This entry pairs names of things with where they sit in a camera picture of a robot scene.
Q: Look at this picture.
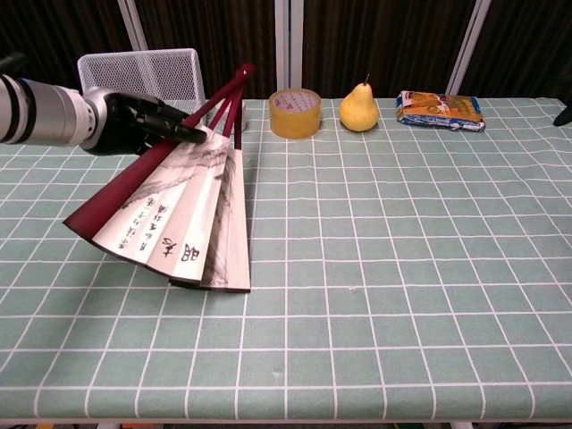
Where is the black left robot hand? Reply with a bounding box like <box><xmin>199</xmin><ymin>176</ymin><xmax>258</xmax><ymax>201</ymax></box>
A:
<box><xmin>80</xmin><ymin>87</ymin><xmax>208</xmax><ymax>156</ymax></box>

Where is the painted paper folding fan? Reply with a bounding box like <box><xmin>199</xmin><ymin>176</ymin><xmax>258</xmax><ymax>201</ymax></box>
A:
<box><xmin>63</xmin><ymin>63</ymin><xmax>257</xmax><ymax>294</ymax></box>

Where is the yellowish packing tape roll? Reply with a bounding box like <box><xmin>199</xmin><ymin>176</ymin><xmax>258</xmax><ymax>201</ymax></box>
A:
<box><xmin>268</xmin><ymin>88</ymin><xmax>323</xmax><ymax>139</ymax></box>

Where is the yellow pear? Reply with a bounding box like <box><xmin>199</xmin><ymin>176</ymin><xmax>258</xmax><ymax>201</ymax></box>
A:
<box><xmin>338</xmin><ymin>73</ymin><xmax>381</xmax><ymax>133</ymax></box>

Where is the dark curtain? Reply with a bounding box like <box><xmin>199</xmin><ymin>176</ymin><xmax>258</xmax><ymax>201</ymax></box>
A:
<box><xmin>0</xmin><ymin>0</ymin><xmax>572</xmax><ymax>102</ymax></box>

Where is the green checked tablecloth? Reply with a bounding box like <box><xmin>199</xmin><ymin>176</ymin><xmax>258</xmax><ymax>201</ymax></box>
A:
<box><xmin>0</xmin><ymin>97</ymin><xmax>572</xmax><ymax>421</ymax></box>

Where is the blue orange snack packet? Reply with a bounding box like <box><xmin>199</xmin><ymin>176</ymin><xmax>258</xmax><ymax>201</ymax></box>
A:
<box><xmin>395</xmin><ymin>90</ymin><xmax>487</xmax><ymax>133</ymax></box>

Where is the white wire mesh basket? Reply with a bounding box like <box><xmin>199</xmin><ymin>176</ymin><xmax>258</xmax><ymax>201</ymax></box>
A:
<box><xmin>76</xmin><ymin>47</ymin><xmax>208</xmax><ymax>119</ymax></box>

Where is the white frame post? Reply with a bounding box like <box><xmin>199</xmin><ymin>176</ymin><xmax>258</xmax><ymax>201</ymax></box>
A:
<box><xmin>445</xmin><ymin>0</ymin><xmax>493</xmax><ymax>97</ymax></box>
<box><xmin>273</xmin><ymin>0</ymin><xmax>306</xmax><ymax>92</ymax></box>
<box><xmin>116</xmin><ymin>0</ymin><xmax>149</xmax><ymax>52</ymax></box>

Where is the white table frame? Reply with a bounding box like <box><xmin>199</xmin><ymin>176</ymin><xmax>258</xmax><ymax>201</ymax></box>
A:
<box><xmin>0</xmin><ymin>416</ymin><xmax>572</xmax><ymax>429</ymax></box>

